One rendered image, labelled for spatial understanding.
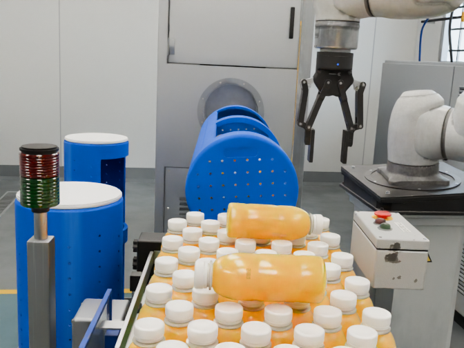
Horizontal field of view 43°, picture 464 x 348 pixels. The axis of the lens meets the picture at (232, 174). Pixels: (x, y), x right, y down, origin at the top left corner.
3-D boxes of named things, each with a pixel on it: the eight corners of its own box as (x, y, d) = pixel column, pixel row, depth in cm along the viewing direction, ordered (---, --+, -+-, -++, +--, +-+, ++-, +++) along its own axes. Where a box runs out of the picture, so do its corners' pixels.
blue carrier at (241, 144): (271, 174, 234) (269, 103, 228) (300, 243, 148) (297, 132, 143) (200, 177, 234) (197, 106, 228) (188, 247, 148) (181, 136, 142)
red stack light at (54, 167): (63, 172, 100) (63, 149, 100) (53, 179, 94) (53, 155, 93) (26, 170, 100) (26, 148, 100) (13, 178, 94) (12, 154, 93)
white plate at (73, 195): (143, 192, 162) (142, 197, 162) (76, 177, 177) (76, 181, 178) (62, 210, 140) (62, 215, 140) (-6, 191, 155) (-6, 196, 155)
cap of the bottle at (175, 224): (164, 227, 121) (164, 219, 121) (181, 225, 123) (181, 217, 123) (172, 232, 118) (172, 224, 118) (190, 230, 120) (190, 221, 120)
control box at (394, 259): (393, 255, 130) (398, 210, 128) (424, 291, 111) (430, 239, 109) (349, 253, 130) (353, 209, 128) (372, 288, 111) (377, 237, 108)
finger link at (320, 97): (333, 81, 119) (326, 79, 119) (311, 131, 121) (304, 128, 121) (329, 80, 123) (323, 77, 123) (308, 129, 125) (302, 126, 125)
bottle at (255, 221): (228, 228, 107) (317, 233, 108) (228, 196, 110) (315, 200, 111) (225, 242, 112) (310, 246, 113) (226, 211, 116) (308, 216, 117)
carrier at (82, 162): (61, 335, 263) (125, 333, 267) (59, 143, 246) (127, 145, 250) (70, 308, 291) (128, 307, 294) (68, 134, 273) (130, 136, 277)
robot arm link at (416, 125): (397, 152, 193) (401, 85, 187) (453, 159, 182) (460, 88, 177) (378, 161, 180) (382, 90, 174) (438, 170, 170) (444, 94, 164)
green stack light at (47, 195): (64, 199, 101) (63, 172, 100) (54, 209, 95) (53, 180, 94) (27, 198, 101) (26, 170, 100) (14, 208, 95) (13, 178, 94)
